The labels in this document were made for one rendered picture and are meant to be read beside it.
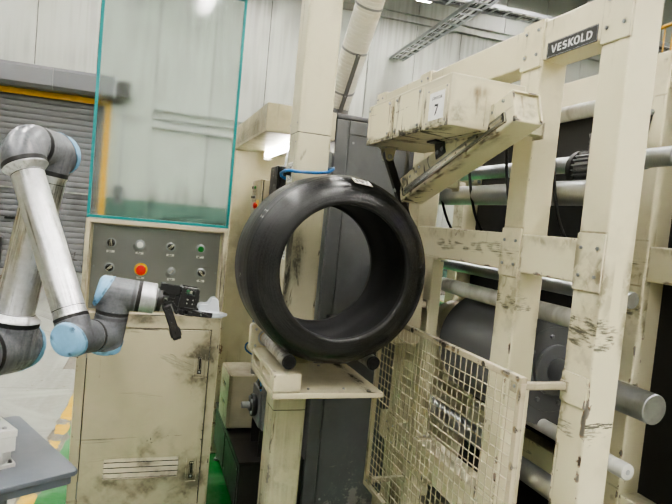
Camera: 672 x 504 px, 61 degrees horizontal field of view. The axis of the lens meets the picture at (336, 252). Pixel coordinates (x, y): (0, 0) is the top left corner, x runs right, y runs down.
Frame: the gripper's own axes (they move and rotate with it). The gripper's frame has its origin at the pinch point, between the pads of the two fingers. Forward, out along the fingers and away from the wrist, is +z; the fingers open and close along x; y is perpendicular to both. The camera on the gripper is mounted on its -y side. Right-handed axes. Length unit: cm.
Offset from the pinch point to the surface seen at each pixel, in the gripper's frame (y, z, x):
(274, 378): -14.8, 17.9, -8.4
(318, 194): 42.3, 18.4, -12.0
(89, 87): 202, -151, 899
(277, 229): 29.6, 8.4, -12.1
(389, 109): 78, 43, 8
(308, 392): -18.0, 29.9, -7.7
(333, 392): -17.0, 38.0, -7.9
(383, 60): 413, 365, 916
